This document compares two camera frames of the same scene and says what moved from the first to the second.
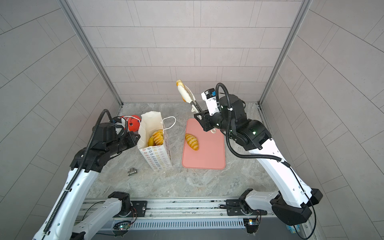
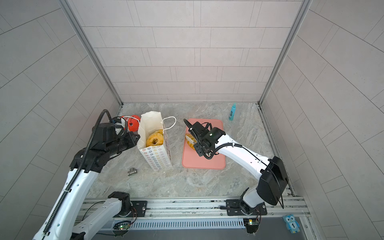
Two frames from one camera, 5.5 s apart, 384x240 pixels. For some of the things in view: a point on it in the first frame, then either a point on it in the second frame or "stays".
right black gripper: (206, 119) → (198, 151)
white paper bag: (153, 142) stays
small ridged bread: (192, 141) stays
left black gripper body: (119, 144) stays
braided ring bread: (180, 82) → (158, 135)
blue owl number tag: (292, 228) stays
